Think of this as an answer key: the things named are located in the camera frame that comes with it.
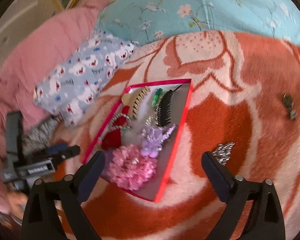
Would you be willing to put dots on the red velvet bow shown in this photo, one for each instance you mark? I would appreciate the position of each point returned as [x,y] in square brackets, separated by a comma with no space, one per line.
[118,124]

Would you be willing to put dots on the pink quilted comforter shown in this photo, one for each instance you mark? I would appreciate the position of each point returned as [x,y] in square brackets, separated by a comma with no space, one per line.
[31,61]

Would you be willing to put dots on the blue bear print pillow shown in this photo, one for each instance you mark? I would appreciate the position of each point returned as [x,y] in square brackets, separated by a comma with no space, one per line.
[73,85]

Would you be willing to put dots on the red shallow gift box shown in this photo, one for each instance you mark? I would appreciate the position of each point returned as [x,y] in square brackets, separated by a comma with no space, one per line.
[152,190]

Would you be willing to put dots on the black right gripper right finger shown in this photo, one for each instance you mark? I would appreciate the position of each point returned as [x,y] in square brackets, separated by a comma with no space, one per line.
[265,220]

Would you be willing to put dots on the person's left hand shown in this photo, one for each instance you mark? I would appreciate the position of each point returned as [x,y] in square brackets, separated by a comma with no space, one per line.
[17,200]

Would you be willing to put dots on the orange pink fleece blanket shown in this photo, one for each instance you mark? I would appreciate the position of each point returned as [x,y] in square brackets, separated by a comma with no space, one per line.
[238,84]

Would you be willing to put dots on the teal floral bed sheet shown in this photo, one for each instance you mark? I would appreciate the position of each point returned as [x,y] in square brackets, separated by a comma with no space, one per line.
[146,21]

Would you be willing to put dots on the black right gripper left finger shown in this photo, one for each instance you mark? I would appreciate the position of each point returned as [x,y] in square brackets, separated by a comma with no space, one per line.
[41,220]

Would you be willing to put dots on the beige hair claw clip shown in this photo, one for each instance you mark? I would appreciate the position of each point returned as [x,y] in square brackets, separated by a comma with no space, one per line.
[133,100]

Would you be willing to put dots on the black hair comb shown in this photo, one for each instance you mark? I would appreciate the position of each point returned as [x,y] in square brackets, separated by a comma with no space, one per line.
[163,112]

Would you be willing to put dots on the grey floral fabric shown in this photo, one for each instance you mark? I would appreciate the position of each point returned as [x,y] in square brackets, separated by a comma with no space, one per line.
[39,137]

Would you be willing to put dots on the lilac sequin flower hairpiece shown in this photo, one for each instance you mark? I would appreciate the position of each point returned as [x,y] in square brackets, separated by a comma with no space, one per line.
[152,139]

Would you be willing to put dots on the pink lace scrunchie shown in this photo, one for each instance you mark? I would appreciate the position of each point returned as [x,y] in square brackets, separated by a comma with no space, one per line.
[129,169]

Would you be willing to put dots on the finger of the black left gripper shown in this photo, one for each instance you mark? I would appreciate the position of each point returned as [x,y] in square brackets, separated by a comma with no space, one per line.
[47,153]
[70,152]

